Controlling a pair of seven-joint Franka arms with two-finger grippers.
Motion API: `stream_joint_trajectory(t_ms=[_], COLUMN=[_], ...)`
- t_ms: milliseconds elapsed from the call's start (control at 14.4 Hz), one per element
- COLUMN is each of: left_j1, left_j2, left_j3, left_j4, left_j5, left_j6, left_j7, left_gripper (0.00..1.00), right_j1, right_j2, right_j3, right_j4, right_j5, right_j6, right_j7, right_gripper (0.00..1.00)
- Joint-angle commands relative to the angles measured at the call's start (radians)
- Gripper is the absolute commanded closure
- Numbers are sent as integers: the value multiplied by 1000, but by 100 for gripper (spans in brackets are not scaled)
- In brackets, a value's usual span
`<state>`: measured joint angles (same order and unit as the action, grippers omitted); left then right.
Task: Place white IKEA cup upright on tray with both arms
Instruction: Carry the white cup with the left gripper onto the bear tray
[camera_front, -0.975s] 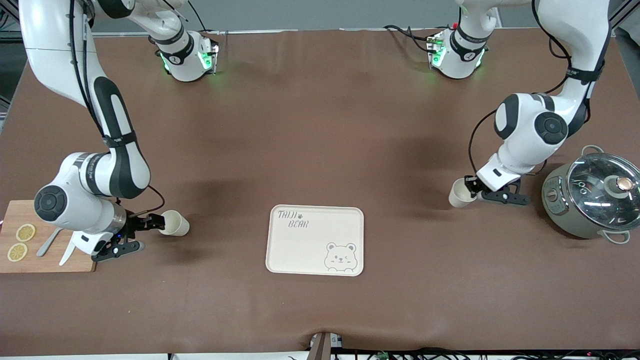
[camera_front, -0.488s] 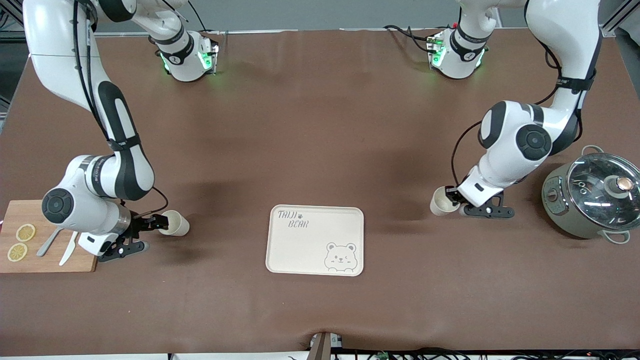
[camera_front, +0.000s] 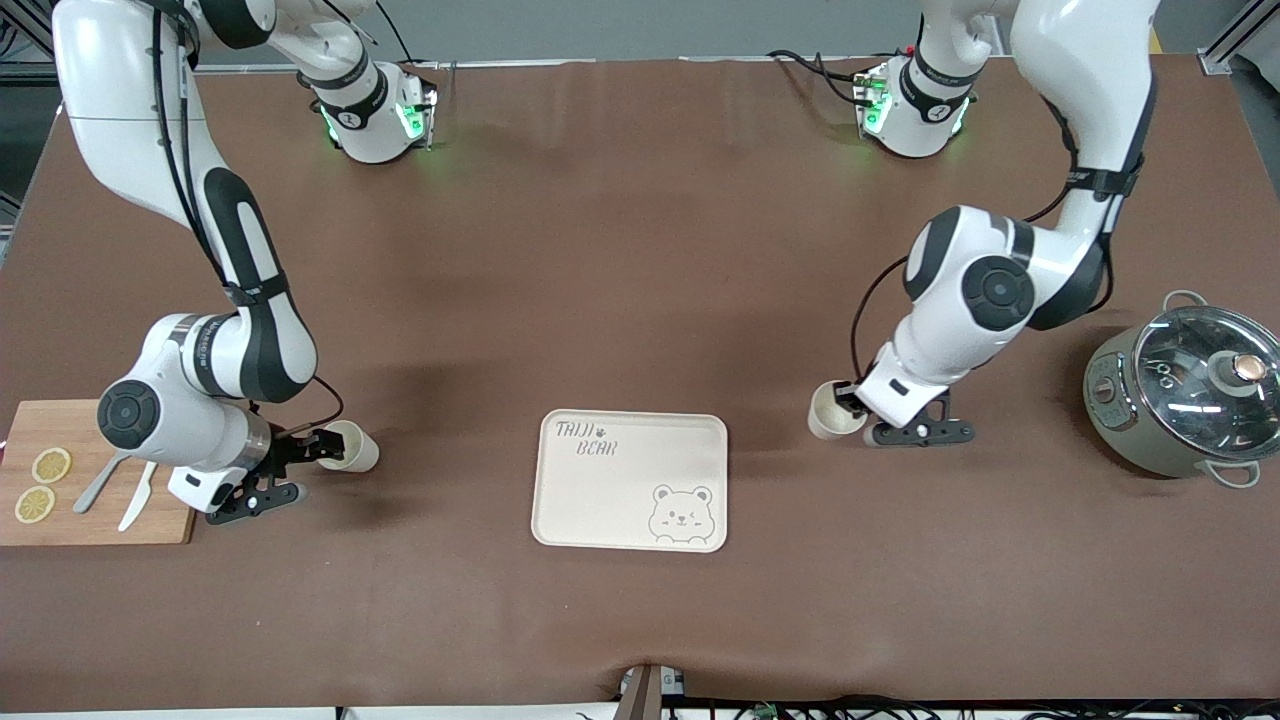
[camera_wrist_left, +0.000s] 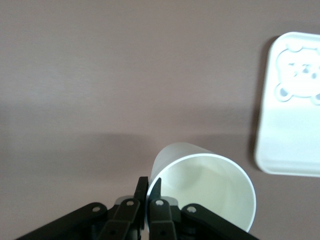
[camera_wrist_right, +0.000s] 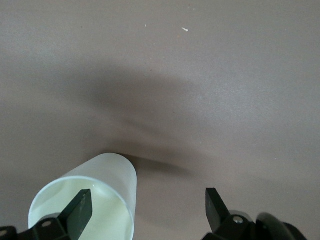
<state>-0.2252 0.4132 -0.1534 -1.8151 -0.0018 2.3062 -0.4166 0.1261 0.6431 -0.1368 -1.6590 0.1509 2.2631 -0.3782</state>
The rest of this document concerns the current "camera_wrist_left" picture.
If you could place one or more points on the cream tray with bear print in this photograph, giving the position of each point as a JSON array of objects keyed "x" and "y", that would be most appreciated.
[{"x": 287, "y": 137}]

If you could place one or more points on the white plastic cup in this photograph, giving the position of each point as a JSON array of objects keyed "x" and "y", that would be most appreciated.
[{"x": 212, "y": 190}]

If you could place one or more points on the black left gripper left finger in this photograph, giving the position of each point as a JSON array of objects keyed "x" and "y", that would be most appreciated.
[{"x": 120, "y": 220}]

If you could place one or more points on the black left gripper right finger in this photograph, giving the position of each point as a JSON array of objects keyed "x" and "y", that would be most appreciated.
[{"x": 162, "y": 220}]

